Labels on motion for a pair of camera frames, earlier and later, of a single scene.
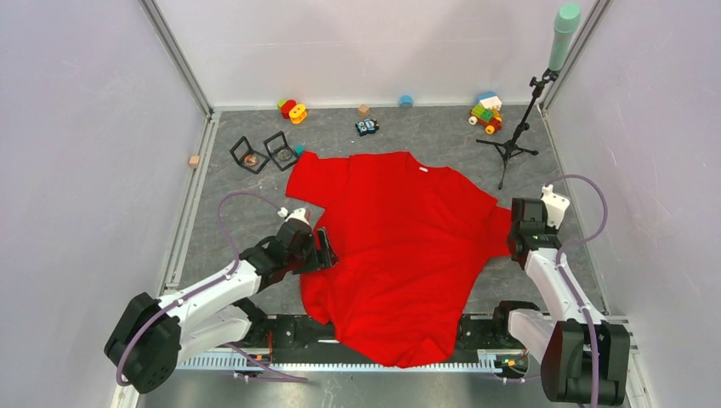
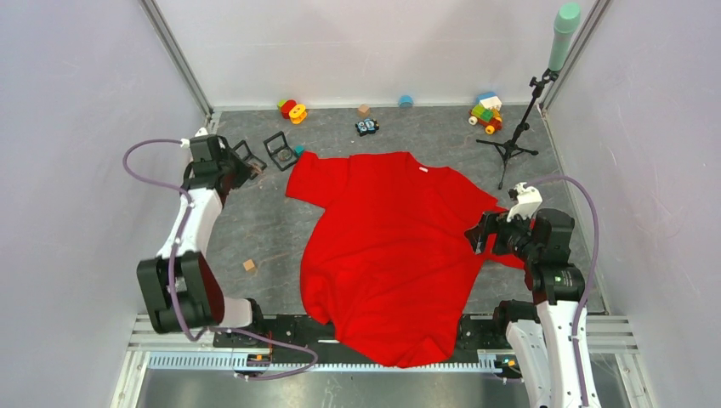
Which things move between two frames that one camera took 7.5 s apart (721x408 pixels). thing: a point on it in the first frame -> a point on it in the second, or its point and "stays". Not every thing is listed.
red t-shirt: [411, 239] stays
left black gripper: [326, 257] -> [227, 153]
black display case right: [281, 154] stays
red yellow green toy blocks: [291, 110] stays
